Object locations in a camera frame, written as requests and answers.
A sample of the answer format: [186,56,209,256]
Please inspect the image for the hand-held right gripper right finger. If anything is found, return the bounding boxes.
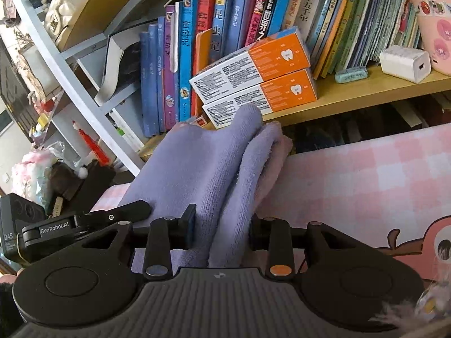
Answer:
[250,216,353,279]

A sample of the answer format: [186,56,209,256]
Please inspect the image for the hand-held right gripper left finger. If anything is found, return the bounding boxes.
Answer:
[81,204,197,281]

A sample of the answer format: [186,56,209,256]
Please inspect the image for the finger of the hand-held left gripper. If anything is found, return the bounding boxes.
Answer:
[87,199,152,226]

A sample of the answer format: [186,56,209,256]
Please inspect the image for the purple and pink sweater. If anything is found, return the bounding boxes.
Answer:
[116,104,294,275]

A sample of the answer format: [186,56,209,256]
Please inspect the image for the black case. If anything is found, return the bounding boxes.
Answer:
[53,160,118,217]

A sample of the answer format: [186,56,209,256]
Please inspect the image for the brown hat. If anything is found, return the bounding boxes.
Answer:
[49,161,87,198]

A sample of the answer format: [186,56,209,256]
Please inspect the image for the pink flower bouquet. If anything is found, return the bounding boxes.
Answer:
[10,144,68,199]

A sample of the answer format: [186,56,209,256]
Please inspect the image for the red tassel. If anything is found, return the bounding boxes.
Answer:
[72,120,110,167]

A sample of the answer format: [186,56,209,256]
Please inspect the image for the white and wooden bookshelf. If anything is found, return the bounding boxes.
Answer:
[9,0,451,177]

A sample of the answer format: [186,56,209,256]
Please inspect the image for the orange and white box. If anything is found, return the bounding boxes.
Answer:
[202,68,318,129]
[189,26,311,96]

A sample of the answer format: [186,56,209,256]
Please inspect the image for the thick grey paperback book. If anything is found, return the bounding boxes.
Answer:
[94,26,142,107]

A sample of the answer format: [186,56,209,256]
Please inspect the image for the teal eraser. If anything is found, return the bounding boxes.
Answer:
[334,66,369,84]

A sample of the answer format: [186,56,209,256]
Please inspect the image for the fuzzy cuff with shiny bead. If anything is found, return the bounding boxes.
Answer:
[368,278,451,338]

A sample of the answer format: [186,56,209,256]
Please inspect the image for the white quilted handbag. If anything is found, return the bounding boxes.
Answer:
[41,0,98,43]

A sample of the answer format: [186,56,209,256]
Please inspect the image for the row of colourful books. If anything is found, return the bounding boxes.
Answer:
[139,0,423,139]

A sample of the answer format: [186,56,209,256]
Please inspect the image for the white charger plug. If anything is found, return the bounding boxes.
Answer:
[380,45,431,84]

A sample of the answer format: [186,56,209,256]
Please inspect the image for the pink printed tumbler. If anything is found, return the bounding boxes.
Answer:
[402,0,451,77]

